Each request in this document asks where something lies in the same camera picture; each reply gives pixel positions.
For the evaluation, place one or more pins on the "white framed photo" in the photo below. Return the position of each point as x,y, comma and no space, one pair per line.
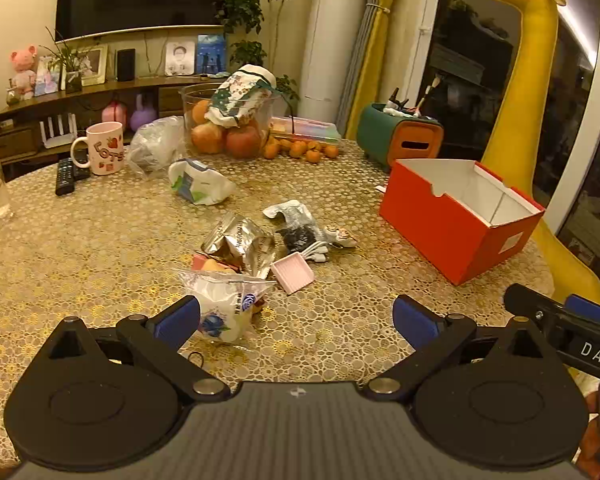
94,65

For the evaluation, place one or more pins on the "peach yellow soft packet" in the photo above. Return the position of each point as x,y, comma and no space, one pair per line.
222,265

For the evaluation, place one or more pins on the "white router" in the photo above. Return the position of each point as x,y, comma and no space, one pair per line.
57,135

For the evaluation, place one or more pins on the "gold lace covered desktop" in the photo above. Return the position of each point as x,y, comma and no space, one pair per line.
105,260

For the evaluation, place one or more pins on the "blueberry print snack packet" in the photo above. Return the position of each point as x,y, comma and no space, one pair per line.
225,305

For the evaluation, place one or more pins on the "red cardboard box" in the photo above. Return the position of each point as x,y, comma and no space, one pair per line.
430,220

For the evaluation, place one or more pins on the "black capped bottle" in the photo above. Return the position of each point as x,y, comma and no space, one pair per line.
394,99

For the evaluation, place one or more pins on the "orange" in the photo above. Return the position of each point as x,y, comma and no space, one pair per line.
200,112

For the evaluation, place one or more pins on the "black speaker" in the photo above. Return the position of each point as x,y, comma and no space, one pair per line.
125,65

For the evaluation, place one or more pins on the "clear plastic bag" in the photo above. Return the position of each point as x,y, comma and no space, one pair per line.
155,147

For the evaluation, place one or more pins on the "large leafy potted plant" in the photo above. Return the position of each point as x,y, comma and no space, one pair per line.
245,10

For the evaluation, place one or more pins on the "blue picture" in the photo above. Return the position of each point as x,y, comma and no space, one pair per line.
211,54

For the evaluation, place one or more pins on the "pile of tangerines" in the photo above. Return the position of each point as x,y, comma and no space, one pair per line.
297,150

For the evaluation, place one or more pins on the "pink plush toy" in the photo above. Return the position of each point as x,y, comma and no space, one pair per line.
22,72

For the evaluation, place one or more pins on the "purple kettlebell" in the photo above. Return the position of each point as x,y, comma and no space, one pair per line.
142,117

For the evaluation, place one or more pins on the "printed white green bag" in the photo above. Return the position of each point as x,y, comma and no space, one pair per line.
240,95

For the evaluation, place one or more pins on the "wooden tv cabinet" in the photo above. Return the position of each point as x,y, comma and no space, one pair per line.
20,140

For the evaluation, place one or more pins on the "person's right hand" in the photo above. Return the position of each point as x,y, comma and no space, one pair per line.
592,447

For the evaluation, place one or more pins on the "glass sliding door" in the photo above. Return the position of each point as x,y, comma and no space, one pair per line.
470,35

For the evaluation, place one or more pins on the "pink strawberry mug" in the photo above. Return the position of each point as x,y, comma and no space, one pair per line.
105,150

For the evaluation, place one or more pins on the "glass fruit bowl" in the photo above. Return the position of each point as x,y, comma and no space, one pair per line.
275,110

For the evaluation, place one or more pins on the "pink bag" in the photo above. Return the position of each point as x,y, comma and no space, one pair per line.
114,112

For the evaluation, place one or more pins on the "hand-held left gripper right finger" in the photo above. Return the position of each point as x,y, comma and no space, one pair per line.
412,322

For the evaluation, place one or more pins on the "black remote control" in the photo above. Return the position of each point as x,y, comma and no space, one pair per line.
65,177
81,167

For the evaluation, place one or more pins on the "white wet wipes pack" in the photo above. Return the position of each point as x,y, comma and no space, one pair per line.
200,182

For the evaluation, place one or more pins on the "small pastel picture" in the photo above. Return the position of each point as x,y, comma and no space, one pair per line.
47,77

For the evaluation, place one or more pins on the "yellow curtain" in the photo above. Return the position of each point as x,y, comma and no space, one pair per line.
380,60

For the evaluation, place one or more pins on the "red apple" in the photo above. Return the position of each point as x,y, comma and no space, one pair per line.
242,142
207,139

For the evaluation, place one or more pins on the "pastel plastic storage case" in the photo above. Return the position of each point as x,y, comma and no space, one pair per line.
310,130

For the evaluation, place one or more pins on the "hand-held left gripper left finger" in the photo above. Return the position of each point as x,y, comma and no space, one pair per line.
180,317

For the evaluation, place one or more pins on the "green orange tissue box organizer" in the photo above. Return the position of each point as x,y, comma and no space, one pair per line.
380,135

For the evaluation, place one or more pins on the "grey curtain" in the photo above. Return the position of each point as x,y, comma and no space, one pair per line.
365,35

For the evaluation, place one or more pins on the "white standing air conditioner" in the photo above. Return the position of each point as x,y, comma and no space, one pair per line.
330,35

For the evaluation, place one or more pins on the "clear packet of black seeds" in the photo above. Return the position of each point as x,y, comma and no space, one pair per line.
295,232

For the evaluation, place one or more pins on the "small potted grass plant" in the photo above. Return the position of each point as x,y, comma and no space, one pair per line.
73,82

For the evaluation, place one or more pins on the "portrait photo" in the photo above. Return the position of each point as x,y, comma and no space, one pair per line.
180,57

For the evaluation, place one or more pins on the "makeup brush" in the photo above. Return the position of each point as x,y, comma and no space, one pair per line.
430,92

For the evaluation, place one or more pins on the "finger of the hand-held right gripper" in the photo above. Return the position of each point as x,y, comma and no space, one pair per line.
525,297
590,309

